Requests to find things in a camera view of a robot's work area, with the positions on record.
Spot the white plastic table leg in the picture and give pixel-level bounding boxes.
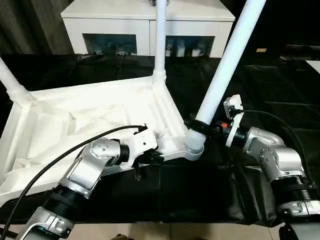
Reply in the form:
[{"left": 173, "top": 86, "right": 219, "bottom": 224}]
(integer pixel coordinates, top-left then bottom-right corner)
[
  {"left": 152, "top": 0, "right": 168, "bottom": 84},
  {"left": 184, "top": 0, "right": 268, "bottom": 155},
  {"left": 0, "top": 57, "right": 33, "bottom": 105}
]

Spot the white plastic table top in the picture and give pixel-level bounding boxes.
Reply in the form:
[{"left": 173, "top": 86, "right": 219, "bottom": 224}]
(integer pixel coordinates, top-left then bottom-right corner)
[{"left": 0, "top": 74, "right": 205, "bottom": 201}]

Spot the white sideboard with glass doors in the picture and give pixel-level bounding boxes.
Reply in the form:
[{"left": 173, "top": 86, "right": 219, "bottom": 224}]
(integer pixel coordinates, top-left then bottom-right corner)
[{"left": 60, "top": 0, "right": 236, "bottom": 59}]

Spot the grey curtain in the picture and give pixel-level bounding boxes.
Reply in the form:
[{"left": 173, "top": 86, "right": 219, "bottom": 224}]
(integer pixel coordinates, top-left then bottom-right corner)
[{"left": 0, "top": 0, "right": 76, "bottom": 56}]

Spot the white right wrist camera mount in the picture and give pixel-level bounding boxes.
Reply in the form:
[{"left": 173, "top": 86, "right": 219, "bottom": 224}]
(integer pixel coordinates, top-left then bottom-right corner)
[{"left": 223, "top": 94, "right": 245, "bottom": 149}]

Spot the black plastic cover mat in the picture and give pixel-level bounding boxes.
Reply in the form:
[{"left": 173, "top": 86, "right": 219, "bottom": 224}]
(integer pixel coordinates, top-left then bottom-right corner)
[{"left": 0, "top": 53, "right": 320, "bottom": 228}]

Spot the white flat board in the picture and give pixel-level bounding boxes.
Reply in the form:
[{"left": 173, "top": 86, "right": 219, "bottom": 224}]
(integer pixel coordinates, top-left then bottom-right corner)
[{"left": 306, "top": 59, "right": 320, "bottom": 74}]

